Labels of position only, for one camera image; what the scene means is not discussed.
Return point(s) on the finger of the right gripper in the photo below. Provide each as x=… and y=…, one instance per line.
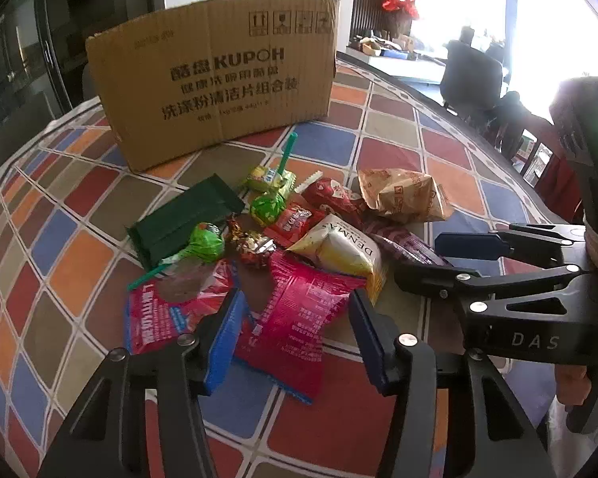
x=435, y=281
x=531, y=244

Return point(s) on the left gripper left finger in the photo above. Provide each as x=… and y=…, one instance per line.
x=104, y=433

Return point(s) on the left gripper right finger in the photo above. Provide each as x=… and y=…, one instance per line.
x=488, y=432

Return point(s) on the tan paper snack bag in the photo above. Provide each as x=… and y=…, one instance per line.
x=404, y=195

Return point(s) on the red white snack packet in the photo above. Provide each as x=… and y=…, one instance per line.
x=329, y=196

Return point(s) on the small red cartoon snack packet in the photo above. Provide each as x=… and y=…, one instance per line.
x=293, y=223

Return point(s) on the green lollipop with teal stick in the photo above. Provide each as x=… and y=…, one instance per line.
x=205, y=243

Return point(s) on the person's hand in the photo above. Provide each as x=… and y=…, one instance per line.
x=572, y=384

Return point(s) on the maroon purple snack bar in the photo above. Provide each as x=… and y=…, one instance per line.
x=401, y=243

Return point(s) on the red wooden chair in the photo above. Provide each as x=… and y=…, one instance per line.
x=558, y=186

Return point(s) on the cream Denmas triangular snack bag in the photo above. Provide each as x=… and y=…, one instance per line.
x=336, y=246

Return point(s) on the red blue snack packet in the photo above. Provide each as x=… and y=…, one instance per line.
x=165, y=306

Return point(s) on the colourful checkered table mat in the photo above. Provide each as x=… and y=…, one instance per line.
x=66, y=261

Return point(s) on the black chair by window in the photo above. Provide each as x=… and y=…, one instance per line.
x=471, y=79

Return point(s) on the round green wrapped candy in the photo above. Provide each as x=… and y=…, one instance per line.
x=267, y=207

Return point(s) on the gold red foil candy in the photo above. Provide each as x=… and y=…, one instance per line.
x=254, y=248

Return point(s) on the yellow green candy packet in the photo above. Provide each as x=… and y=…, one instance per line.
x=263, y=179

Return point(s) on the teal stick lollipop upper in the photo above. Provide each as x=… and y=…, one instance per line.
x=286, y=153

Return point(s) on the dark green snack pouch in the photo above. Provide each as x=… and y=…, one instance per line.
x=167, y=230

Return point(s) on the white low tv cabinet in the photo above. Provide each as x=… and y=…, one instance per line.
x=392, y=59

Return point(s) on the brown cardboard box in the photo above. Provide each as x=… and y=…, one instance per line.
x=186, y=78

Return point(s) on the black glass sliding door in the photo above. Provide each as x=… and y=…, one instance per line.
x=43, y=50

